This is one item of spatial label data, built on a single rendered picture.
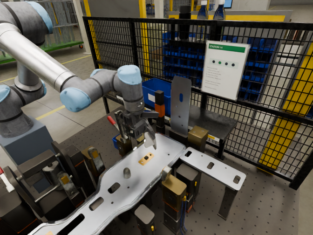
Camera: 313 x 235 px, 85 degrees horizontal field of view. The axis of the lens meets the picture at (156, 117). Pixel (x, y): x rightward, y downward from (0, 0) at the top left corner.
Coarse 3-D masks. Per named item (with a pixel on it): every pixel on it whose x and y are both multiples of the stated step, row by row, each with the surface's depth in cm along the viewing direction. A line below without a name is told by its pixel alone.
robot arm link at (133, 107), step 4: (140, 100) 61; (124, 104) 62; (128, 104) 61; (132, 104) 60; (136, 104) 61; (140, 104) 61; (128, 108) 62; (132, 108) 61; (136, 108) 61; (140, 108) 62
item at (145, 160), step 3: (147, 153) 87; (150, 153) 87; (144, 156) 86; (147, 156) 85; (150, 156) 86; (153, 156) 86; (141, 159) 84; (144, 159) 84; (147, 159) 84; (138, 162) 83; (144, 162) 83
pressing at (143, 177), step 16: (160, 144) 93; (176, 144) 92; (128, 160) 84; (160, 160) 84; (176, 160) 84; (112, 176) 77; (144, 176) 76; (160, 176) 77; (96, 192) 71; (128, 192) 70; (144, 192) 70; (80, 208) 65; (96, 208) 65; (112, 208) 65; (128, 208) 65; (48, 224) 61; (64, 224) 61; (80, 224) 61; (96, 224) 61
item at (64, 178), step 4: (60, 172) 68; (64, 172) 68; (60, 176) 66; (64, 176) 67; (68, 176) 69; (60, 180) 67; (64, 180) 67; (68, 180) 68; (64, 184) 67; (68, 184) 69; (72, 184) 70; (64, 188) 68; (68, 188) 70; (72, 188) 71; (68, 192) 70; (72, 192) 71; (76, 192) 72
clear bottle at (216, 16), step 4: (220, 0) 88; (224, 0) 88; (220, 4) 89; (220, 8) 89; (224, 8) 90; (216, 12) 91; (220, 12) 90; (224, 12) 90; (216, 16) 91; (220, 16) 90; (224, 16) 91; (220, 40) 97
